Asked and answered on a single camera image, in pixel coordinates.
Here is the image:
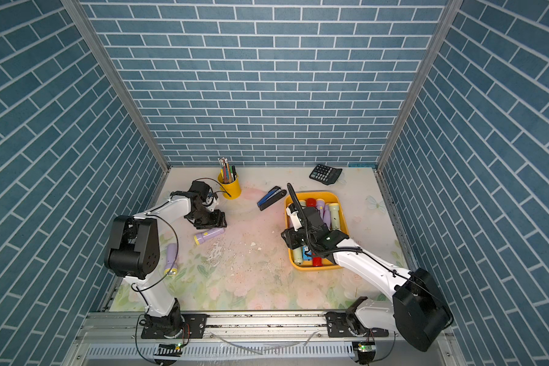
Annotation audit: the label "black calculator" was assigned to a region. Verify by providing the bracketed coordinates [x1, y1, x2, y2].
[309, 164, 343, 185]

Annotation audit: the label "purple flashlight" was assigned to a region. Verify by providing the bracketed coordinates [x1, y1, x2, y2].
[194, 228, 225, 246]
[164, 242, 178, 276]
[316, 198, 331, 230]

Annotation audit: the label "small red flashlight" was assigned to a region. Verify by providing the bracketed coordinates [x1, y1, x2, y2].
[312, 257, 323, 268]

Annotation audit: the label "blue white flashlight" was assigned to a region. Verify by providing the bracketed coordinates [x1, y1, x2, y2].
[302, 246, 313, 262]

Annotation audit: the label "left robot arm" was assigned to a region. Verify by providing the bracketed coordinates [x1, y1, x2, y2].
[104, 179, 227, 339]

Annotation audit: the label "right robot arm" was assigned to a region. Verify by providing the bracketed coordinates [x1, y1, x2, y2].
[282, 204, 454, 352]

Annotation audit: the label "pens in cup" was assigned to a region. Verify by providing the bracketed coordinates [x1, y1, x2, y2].
[218, 157, 237, 184]

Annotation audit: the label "yellow plastic tray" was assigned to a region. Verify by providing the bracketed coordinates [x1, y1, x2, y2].
[288, 191, 349, 271]

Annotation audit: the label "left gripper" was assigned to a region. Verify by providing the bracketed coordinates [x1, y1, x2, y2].
[190, 206, 229, 229]

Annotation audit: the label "yellow pen cup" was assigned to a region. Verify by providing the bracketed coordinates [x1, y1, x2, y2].
[217, 173, 242, 200]

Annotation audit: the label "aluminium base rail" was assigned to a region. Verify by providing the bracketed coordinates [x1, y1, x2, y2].
[63, 310, 465, 365]

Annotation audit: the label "blue black stapler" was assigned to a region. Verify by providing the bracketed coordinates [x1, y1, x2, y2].
[257, 186, 288, 211]

